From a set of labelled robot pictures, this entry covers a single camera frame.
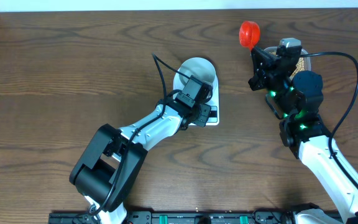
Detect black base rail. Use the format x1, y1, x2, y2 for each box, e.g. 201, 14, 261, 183
48, 203, 358, 224

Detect soybeans in container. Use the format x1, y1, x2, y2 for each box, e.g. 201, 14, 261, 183
276, 57, 306, 80

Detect clear plastic container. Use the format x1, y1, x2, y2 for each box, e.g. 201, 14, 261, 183
264, 47, 311, 80

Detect grey round bowl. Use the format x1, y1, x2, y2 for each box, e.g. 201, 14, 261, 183
178, 57, 218, 90

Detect left black cable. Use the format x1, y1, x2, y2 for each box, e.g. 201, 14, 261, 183
87, 52, 192, 217

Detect red measuring scoop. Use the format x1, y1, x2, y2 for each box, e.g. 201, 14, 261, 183
239, 21, 260, 50

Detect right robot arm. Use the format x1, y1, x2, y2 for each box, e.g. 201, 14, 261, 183
249, 45, 358, 223

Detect right black cable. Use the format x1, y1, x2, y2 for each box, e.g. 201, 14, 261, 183
300, 51, 358, 212

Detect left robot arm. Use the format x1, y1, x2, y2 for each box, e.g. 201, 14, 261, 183
69, 75, 216, 223

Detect black cable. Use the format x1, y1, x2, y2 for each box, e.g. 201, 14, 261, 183
300, 51, 358, 212
87, 52, 192, 217

